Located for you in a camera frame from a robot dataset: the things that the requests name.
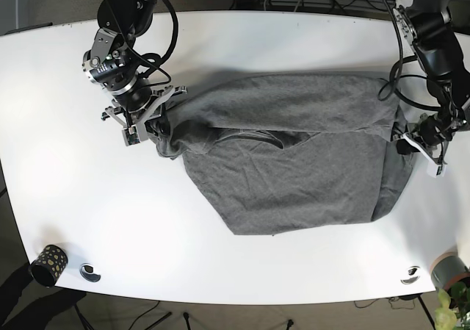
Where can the green plant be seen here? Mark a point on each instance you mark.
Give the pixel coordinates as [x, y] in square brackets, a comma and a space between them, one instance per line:
[453, 312]

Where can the grey plant pot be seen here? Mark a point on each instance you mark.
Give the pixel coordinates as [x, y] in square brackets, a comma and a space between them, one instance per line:
[447, 270]

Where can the right silver table grommet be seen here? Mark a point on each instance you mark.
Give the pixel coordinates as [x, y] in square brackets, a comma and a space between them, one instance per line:
[411, 275]

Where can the silver table grommet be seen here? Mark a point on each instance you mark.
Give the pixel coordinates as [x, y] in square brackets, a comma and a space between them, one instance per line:
[411, 275]
[89, 273]

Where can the grey T-shirt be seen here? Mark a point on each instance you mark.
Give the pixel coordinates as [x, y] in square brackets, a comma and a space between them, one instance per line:
[282, 152]

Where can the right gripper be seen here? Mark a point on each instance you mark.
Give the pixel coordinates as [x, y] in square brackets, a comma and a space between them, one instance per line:
[139, 108]

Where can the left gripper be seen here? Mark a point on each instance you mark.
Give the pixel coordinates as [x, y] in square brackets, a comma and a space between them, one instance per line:
[424, 137]

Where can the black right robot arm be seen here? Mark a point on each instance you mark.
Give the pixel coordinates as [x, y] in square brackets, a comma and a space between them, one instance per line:
[112, 62]

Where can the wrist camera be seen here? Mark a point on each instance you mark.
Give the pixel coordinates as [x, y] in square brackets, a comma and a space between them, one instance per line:
[436, 170]
[134, 134]

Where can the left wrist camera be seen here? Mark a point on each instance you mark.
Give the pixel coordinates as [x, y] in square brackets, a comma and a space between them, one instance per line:
[436, 170]

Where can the left silver table grommet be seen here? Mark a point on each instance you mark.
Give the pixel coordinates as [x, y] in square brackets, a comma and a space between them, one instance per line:
[89, 273]

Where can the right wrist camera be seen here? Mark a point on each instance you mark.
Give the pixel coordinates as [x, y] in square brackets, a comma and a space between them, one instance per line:
[134, 134]

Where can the black gold spotted cup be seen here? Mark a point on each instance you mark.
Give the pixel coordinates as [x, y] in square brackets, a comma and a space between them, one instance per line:
[49, 265]

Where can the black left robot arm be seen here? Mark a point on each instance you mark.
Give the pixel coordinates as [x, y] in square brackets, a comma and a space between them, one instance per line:
[427, 27]

